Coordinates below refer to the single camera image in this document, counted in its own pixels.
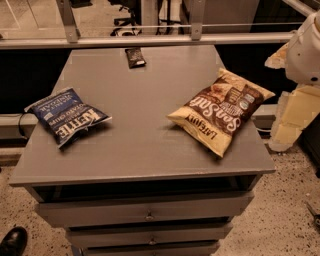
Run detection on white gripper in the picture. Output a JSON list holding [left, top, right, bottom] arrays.
[[265, 11, 320, 152]]

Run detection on brown Late July chip bag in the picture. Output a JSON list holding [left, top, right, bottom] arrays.
[[168, 68, 275, 157]]

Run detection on dark rxbar chocolate bar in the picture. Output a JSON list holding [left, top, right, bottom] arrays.
[[125, 47, 146, 69]]

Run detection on blue Kettle chip bag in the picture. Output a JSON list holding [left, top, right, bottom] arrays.
[[25, 87, 111, 148]]

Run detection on black office chair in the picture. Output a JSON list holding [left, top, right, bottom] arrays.
[[107, 0, 141, 36]]

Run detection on grey drawer cabinet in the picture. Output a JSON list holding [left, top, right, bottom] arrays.
[[8, 44, 277, 256]]

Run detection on bottom grey drawer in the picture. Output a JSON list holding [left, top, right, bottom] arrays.
[[84, 241, 219, 256]]

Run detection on grey drawer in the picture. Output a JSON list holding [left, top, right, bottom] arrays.
[[84, 241, 219, 256], [66, 223, 232, 248], [36, 192, 254, 228]]

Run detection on middle grey drawer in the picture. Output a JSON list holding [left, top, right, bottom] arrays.
[[66, 223, 232, 248]]

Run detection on top grey drawer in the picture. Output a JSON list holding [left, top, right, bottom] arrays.
[[36, 192, 254, 228]]

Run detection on black leather shoe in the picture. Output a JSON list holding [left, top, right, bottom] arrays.
[[0, 227, 28, 256]]

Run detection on metal railing frame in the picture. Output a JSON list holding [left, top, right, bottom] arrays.
[[0, 0, 320, 51]]

